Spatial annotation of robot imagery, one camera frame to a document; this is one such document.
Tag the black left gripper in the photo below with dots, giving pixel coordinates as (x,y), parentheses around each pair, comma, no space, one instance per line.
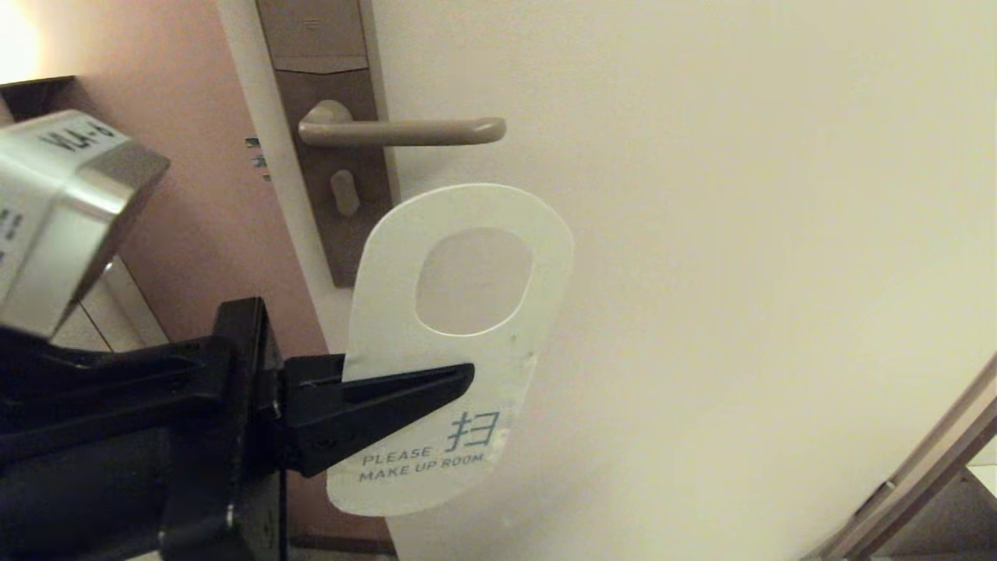
(234,467)

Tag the blue and white door hanger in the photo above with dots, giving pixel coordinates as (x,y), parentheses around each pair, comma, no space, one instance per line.
(467,202)

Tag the metal door latch plate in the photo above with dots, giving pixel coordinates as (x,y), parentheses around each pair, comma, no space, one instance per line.
(257,160)

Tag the bronze door lock plate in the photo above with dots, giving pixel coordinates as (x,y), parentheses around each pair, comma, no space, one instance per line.
(311,39)

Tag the cream door panel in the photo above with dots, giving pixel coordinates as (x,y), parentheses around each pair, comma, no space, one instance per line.
(740,273)

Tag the small dark hinge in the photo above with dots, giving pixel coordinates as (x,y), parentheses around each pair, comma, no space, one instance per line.
(874,499)

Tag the white shelf board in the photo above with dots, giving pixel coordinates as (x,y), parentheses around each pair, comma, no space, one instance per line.
(985,479)

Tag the black left camera bracket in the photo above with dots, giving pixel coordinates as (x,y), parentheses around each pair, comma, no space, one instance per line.
(117,382)

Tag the pink-brown door frame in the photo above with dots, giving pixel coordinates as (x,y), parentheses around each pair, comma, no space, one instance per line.
(202,195)

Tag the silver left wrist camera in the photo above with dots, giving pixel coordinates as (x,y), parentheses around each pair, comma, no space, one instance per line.
(54,218)

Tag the brown wooden frame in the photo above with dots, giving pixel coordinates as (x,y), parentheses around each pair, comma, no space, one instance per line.
(919,475)

